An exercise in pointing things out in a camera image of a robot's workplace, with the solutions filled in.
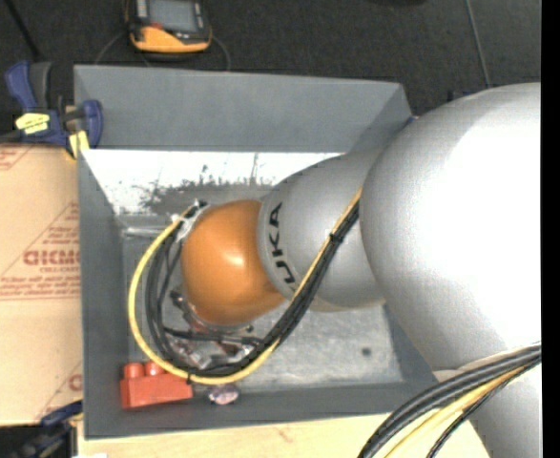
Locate pale purple small lump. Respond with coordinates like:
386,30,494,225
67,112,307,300
207,383,240,406

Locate red toy brick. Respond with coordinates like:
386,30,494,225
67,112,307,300
119,361,195,409

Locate brown cardboard board red print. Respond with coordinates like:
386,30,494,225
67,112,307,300
0,143,85,428

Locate grey metal bin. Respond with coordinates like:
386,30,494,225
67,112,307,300
73,64,441,438

